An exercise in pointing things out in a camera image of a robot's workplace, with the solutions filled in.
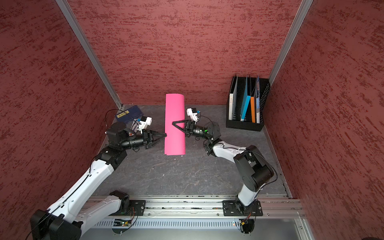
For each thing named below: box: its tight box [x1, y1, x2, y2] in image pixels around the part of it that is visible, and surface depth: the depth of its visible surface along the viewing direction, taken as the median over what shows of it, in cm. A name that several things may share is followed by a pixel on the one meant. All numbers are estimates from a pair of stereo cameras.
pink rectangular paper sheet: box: [164, 93, 186, 156], surface depth 69 cm
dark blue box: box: [115, 105, 144, 124], surface depth 116 cm
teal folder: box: [240, 75, 251, 122], surface depth 94 cm
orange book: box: [250, 96, 256, 123], surface depth 94 cm
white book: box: [228, 74, 239, 121], surface depth 96 cm
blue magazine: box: [256, 75, 260, 124], surface depth 93 cm
